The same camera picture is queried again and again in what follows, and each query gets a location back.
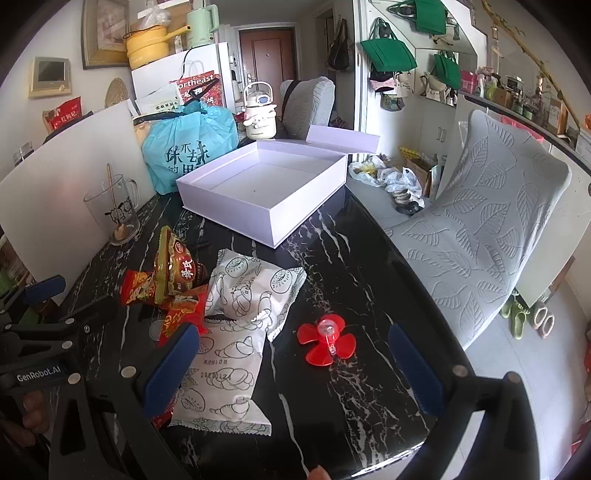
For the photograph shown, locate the person's left hand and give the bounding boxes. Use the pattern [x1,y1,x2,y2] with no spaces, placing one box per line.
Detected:
[0,391,49,446]

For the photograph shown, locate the row of jars and bottles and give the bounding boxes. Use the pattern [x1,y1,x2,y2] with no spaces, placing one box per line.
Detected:
[462,69,591,137]

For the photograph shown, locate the pile of plastic bags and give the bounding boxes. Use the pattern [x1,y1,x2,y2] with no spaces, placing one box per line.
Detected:
[348,156,426,215]

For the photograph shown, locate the white thermos kettle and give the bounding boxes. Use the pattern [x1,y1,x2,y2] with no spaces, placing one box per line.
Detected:
[243,82,279,140]

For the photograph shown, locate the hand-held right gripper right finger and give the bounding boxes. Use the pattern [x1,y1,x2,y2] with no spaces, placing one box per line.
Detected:
[387,323,550,480]

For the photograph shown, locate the green tote bag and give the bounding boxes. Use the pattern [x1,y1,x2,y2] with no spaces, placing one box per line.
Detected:
[360,18,416,72]
[433,51,462,90]

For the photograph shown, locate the red paper bag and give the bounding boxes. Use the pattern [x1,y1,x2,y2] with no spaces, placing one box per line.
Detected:
[168,73,223,109]

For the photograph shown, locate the bamboo branch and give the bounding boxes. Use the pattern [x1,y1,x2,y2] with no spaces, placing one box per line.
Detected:
[480,0,585,134]

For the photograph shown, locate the grey leaf-pattern chair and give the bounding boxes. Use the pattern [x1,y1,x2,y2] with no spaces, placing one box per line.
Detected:
[383,110,573,352]

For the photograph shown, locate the yellow pot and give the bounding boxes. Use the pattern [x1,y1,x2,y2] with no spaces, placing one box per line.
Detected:
[124,25,192,70]

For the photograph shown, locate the glass mug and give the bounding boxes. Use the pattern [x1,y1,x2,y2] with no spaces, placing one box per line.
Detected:
[83,174,140,246]

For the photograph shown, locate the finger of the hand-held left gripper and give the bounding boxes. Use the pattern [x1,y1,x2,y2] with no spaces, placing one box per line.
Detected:
[0,300,123,356]
[0,275,66,326]

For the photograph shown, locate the wooden stirrer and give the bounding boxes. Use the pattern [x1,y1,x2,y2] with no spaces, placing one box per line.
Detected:
[106,163,130,241]

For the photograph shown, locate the clear plastic bag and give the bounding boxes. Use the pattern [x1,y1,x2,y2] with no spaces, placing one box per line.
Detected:
[136,0,174,31]

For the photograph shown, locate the white tea packet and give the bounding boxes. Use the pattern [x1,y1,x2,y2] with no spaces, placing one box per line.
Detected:
[136,85,184,116]

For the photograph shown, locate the brown paper bag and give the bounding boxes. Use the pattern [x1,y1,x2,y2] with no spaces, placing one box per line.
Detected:
[133,121,153,151]

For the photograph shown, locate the white cartoon tote bag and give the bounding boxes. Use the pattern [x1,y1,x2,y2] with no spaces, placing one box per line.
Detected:
[394,71,416,97]
[422,71,455,104]

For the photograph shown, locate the white bread packet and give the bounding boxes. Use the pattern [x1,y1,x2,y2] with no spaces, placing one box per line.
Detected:
[166,318,273,437]
[205,248,308,342]

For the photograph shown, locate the framed picture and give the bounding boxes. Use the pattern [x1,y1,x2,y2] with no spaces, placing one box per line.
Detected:
[82,0,132,70]

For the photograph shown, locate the brown cardboard box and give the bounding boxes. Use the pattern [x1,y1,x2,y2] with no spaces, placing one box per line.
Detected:
[402,157,432,185]

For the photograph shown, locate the black shoulder strap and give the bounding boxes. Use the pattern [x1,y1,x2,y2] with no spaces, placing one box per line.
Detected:
[281,80,301,130]

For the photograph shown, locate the plain grey chair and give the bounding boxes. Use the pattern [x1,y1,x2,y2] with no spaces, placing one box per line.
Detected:
[280,77,336,139]

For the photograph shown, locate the wall intercom panel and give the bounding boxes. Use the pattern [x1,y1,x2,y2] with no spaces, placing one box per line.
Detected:
[28,56,73,99]

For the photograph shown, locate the white cardboard box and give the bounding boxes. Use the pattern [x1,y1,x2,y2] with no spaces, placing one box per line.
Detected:
[176,124,380,250]

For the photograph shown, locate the white cabinet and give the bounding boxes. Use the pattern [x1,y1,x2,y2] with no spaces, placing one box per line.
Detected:
[367,95,458,153]

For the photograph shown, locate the red cloth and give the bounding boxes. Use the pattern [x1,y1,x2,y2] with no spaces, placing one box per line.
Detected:
[501,115,546,139]

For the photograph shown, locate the red yellow snack packet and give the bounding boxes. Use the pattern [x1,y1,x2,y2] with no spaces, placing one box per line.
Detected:
[157,285,209,347]

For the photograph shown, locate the black ribbon handle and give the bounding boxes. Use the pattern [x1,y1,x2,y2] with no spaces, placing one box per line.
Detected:
[133,76,220,125]

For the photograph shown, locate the brown door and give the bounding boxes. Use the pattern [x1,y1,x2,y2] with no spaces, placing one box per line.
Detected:
[239,27,297,100]

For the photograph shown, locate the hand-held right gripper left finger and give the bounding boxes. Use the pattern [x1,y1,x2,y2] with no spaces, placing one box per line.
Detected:
[48,322,204,480]

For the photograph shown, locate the dark hanging bag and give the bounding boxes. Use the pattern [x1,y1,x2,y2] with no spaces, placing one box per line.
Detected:
[327,18,352,72]

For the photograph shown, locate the blue plastic bag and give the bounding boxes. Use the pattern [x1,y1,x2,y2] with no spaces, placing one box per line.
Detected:
[141,100,239,195]

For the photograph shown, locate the white fridge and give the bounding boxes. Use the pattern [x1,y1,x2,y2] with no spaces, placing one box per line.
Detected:
[130,41,243,116]

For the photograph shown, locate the round woven mat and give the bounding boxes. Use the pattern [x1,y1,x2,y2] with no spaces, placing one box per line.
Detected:
[104,78,129,109]

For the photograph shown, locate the red goji berry packet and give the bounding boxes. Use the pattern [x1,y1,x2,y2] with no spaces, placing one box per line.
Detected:
[42,97,83,134]

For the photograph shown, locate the green electric kettle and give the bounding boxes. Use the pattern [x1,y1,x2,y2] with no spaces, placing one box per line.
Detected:
[186,4,220,49]

